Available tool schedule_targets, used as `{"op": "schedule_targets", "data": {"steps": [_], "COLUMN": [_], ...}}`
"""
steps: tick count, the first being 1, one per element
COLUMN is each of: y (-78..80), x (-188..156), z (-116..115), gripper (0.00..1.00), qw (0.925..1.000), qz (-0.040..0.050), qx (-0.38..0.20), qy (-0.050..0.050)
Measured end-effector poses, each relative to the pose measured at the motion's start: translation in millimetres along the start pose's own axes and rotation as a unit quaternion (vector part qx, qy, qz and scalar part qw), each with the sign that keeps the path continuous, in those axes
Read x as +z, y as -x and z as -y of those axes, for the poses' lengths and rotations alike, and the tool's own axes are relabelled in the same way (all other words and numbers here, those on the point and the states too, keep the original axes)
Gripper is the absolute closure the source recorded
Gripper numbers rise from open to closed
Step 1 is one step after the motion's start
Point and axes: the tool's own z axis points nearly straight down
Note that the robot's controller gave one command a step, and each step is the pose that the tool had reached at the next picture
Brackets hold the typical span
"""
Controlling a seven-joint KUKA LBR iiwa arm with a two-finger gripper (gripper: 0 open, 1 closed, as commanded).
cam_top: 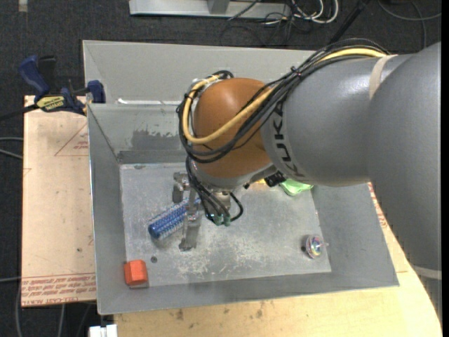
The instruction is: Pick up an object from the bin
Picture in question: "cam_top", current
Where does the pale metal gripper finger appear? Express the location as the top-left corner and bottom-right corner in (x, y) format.
(178, 212), (203, 253)
(171, 171), (189, 204)

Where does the blue bristled roller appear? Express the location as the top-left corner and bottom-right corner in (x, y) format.
(147, 201), (191, 240)

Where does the grey metal bin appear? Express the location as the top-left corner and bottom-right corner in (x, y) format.
(82, 39), (400, 316)

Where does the red-orange cube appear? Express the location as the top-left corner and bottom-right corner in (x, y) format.
(123, 259), (149, 288)

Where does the light green sponge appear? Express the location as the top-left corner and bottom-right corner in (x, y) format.
(279, 180), (314, 197)

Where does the multicoloured spinning top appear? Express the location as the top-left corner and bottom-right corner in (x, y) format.
(301, 234), (330, 260)

